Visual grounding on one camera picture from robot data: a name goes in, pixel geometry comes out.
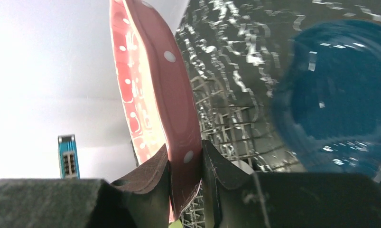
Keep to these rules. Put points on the light green ceramic mug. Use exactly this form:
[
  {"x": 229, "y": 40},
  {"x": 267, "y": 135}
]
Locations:
[{"x": 176, "y": 224}]

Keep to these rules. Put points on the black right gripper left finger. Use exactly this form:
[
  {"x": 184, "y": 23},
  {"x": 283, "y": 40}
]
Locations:
[{"x": 140, "y": 199}]

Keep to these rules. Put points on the dark blue plate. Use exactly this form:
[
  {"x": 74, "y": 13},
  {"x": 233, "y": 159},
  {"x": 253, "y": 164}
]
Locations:
[{"x": 327, "y": 106}]

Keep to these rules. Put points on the pink polka dot plate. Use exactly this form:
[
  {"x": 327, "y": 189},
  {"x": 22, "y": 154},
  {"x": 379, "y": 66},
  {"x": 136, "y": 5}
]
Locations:
[{"x": 159, "y": 105}]

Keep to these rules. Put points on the dark grey flat box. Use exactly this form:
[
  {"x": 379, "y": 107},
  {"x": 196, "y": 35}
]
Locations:
[{"x": 68, "y": 159}]

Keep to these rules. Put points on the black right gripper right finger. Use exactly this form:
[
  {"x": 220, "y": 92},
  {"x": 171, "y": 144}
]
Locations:
[{"x": 235, "y": 199}]

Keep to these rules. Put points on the pink patterned bowl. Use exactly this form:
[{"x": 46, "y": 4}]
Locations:
[{"x": 244, "y": 166}]

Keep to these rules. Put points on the grey wire dish rack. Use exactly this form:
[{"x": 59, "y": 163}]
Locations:
[{"x": 240, "y": 130}]

